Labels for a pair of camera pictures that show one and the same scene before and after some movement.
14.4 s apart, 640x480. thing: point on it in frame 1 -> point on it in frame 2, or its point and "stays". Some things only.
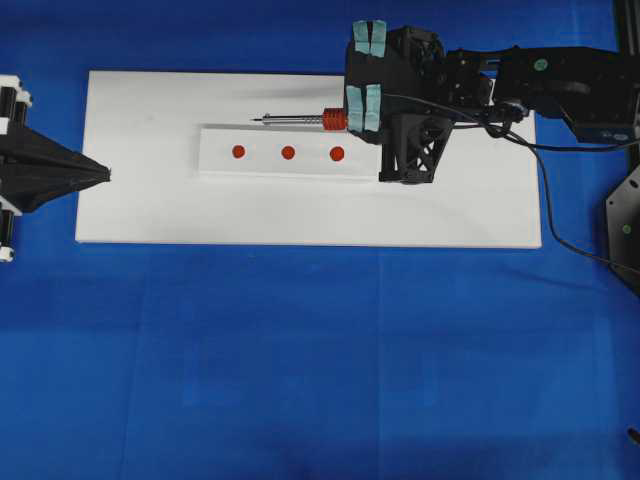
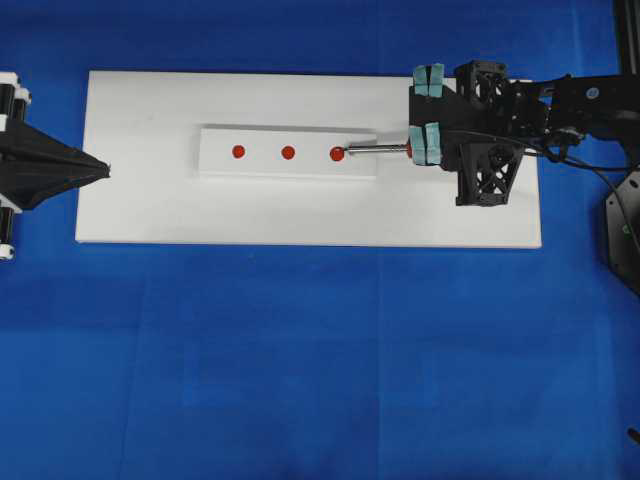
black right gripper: [428, 90] -> [496, 120]
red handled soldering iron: [333, 119] -> [408, 147]
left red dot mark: [238, 151] stays
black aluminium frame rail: [627, 26] stays
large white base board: [273, 159] stays
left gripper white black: [35, 170] stays
